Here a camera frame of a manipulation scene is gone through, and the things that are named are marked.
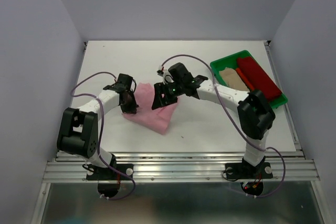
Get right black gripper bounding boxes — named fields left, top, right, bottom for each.
left=151, top=81, right=184, bottom=111

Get pink t-shirt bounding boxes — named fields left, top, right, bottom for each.
left=123, top=83, right=178, bottom=135

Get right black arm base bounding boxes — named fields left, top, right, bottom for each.
left=221, top=157, right=273, bottom=198

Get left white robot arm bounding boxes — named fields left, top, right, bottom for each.
left=57, top=72, right=138, bottom=179

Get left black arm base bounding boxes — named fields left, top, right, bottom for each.
left=82, top=161, right=135, bottom=201

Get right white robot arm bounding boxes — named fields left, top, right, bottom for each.
left=151, top=63, right=276, bottom=177

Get rolled beige t-shirt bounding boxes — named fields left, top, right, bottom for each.
left=219, top=67, right=249, bottom=92

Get green plastic tray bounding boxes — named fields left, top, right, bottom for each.
left=210, top=50, right=288, bottom=109

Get rolled red t-shirt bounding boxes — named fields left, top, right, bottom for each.
left=237, top=57, right=282, bottom=102

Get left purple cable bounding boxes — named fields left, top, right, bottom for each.
left=70, top=71, right=137, bottom=200

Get aluminium rail frame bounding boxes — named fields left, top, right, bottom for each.
left=30, top=40, right=326, bottom=224

